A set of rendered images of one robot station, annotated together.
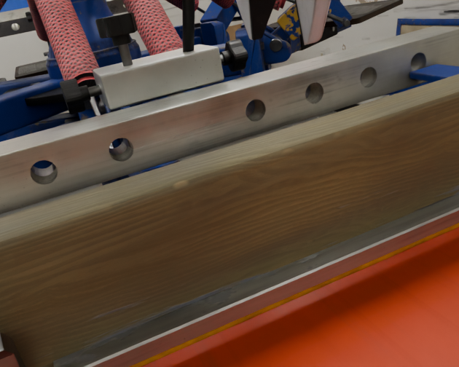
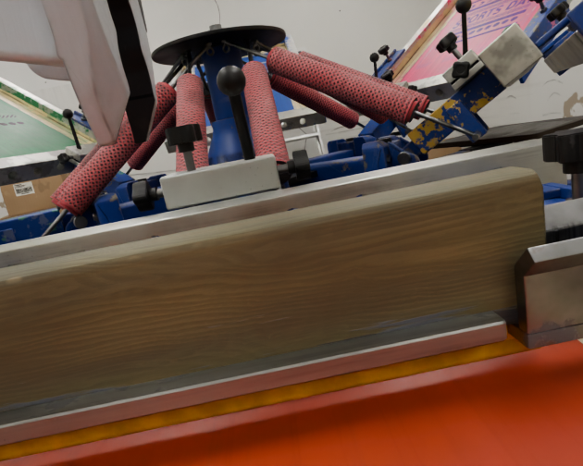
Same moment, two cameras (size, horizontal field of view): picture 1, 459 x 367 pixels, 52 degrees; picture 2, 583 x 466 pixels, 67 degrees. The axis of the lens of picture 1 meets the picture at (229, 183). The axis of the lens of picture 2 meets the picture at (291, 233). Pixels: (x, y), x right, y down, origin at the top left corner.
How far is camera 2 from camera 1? 0.17 m
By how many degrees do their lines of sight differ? 19
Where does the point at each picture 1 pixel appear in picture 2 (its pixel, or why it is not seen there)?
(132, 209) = not seen: outside the picture
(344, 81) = not seen: hidden behind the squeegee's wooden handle
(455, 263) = (379, 419)
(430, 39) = (513, 153)
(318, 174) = (173, 287)
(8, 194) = not seen: hidden behind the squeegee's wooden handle
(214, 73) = (269, 181)
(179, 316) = (12, 415)
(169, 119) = (203, 221)
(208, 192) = (41, 291)
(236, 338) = (106, 453)
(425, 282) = (326, 436)
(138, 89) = (193, 193)
